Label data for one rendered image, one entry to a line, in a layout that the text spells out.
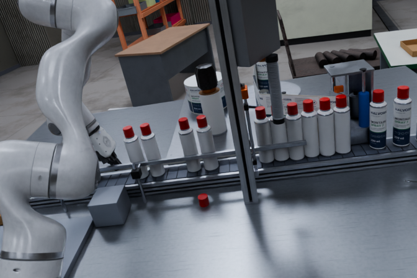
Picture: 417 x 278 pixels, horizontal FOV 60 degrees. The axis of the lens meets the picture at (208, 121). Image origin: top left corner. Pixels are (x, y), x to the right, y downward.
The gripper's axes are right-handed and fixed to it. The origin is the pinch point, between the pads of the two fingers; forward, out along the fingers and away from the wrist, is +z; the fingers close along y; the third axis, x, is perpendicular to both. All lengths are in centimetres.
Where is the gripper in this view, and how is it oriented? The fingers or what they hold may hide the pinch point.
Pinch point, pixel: (116, 164)
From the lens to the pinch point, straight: 138.5
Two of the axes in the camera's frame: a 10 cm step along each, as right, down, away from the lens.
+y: 0.6, -4.4, 9.0
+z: 5.1, 7.9, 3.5
